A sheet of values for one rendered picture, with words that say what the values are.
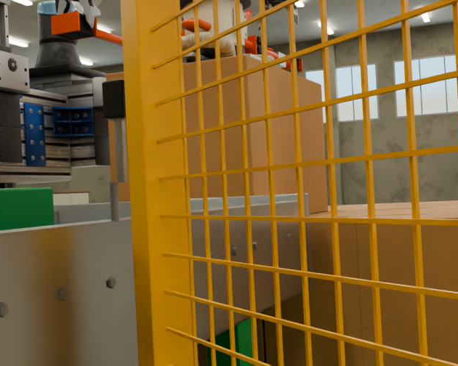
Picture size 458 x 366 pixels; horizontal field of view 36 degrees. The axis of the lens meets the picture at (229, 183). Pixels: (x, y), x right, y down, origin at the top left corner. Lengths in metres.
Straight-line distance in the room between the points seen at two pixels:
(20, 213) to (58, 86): 1.44
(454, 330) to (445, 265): 0.14
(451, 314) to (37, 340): 1.03
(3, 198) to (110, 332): 0.20
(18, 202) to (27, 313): 0.19
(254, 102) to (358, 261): 0.45
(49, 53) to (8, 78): 0.51
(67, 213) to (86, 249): 1.01
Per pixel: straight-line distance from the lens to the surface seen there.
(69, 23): 1.87
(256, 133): 1.68
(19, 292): 0.70
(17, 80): 1.84
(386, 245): 1.56
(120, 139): 0.83
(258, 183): 1.67
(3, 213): 0.84
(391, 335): 1.59
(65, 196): 11.79
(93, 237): 0.80
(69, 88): 2.25
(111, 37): 2.03
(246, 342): 1.19
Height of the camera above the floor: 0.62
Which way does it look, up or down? 1 degrees up
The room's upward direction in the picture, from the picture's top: 3 degrees counter-clockwise
